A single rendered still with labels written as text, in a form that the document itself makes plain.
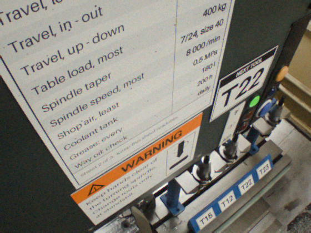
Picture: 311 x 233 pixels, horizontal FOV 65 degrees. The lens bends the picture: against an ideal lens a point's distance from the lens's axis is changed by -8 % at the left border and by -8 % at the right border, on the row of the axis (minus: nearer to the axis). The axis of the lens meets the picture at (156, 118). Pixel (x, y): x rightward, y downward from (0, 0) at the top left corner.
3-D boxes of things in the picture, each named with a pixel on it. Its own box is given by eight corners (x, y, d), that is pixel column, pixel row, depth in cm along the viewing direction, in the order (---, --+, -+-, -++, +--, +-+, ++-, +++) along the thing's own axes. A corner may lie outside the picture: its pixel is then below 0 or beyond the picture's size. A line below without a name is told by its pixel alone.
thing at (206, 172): (205, 161, 77) (208, 150, 72) (214, 173, 75) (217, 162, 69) (192, 168, 76) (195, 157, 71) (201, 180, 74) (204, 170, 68)
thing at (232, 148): (230, 142, 81) (235, 130, 76) (239, 152, 79) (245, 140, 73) (219, 148, 80) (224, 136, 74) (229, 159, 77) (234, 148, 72)
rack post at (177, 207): (185, 208, 101) (193, 178, 77) (174, 217, 99) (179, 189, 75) (169, 190, 106) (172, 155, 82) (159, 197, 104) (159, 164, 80)
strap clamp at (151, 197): (156, 206, 102) (155, 192, 90) (128, 225, 97) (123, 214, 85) (151, 199, 103) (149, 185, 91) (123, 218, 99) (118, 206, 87)
